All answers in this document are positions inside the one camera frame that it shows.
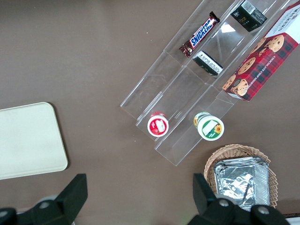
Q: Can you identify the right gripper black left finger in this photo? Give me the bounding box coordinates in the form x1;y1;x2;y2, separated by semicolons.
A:
0;173;89;225

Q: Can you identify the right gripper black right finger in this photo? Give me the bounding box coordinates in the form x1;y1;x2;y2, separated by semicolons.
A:
187;173;289;225

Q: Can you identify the light wicker basket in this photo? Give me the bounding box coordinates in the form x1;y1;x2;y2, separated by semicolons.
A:
203;143;278;209

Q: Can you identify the beige plastic tray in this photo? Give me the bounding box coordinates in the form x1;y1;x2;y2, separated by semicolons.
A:
0;102;68;180

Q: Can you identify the aluminium foil container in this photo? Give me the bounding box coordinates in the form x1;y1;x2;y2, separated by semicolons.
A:
212;156;270;211

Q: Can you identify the green lid snack cup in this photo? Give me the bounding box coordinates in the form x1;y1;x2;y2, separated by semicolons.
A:
193;111;225;142

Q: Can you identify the red lid snack cup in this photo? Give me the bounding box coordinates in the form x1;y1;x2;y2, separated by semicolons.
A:
147;112;170;137

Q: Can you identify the clear acrylic stepped shelf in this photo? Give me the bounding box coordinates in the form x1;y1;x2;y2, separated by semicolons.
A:
120;0;291;167

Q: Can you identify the black box with white label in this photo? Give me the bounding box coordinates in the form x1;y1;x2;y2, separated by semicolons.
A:
192;50;224;78

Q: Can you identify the red tartan cookie box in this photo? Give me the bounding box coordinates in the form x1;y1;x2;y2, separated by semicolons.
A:
221;1;300;102

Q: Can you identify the Snickers chocolate bar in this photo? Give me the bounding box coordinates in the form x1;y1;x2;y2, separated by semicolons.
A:
179;11;221;58

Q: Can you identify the black box with gold print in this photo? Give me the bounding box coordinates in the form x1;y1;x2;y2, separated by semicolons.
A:
230;0;268;33

